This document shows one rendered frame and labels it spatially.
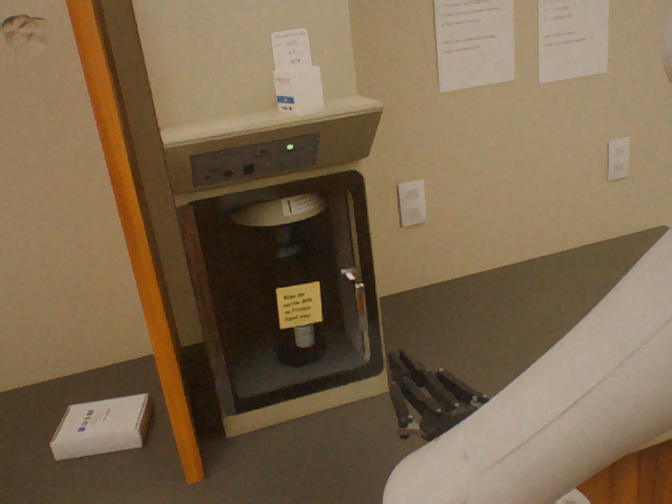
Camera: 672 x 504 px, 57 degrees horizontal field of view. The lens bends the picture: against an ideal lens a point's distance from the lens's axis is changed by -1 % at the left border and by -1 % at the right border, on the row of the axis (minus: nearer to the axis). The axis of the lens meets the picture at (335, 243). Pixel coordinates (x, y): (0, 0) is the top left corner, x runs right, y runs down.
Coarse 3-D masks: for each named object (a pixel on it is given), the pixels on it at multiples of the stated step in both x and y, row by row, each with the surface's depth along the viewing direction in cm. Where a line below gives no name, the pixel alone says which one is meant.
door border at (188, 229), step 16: (192, 208) 98; (192, 224) 99; (192, 240) 100; (192, 256) 101; (208, 288) 103; (208, 304) 104; (208, 320) 105; (208, 336) 106; (208, 352) 106; (224, 368) 109; (224, 384) 109; (224, 400) 110
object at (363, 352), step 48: (240, 192) 100; (288, 192) 102; (336, 192) 105; (240, 240) 102; (288, 240) 105; (336, 240) 108; (240, 288) 105; (336, 288) 110; (240, 336) 108; (288, 336) 110; (336, 336) 113; (240, 384) 110; (288, 384) 113; (336, 384) 116
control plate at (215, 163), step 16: (256, 144) 90; (272, 144) 91; (288, 144) 92; (304, 144) 94; (192, 160) 89; (208, 160) 90; (224, 160) 91; (240, 160) 92; (256, 160) 94; (272, 160) 95; (288, 160) 96; (304, 160) 98; (240, 176) 96; (256, 176) 98
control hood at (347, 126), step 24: (360, 96) 100; (216, 120) 94; (240, 120) 91; (264, 120) 89; (288, 120) 88; (312, 120) 90; (336, 120) 91; (360, 120) 93; (168, 144) 84; (192, 144) 86; (216, 144) 87; (240, 144) 89; (336, 144) 97; (360, 144) 99; (168, 168) 90
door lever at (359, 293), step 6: (348, 276) 110; (354, 276) 110; (348, 282) 110; (354, 282) 107; (360, 282) 107; (354, 288) 106; (360, 288) 106; (354, 294) 107; (360, 294) 106; (360, 300) 107; (360, 306) 107; (360, 312) 107; (366, 312) 108; (360, 318) 108; (366, 318) 108; (360, 324) 108; (366, 324) 109; (360, 330) 109
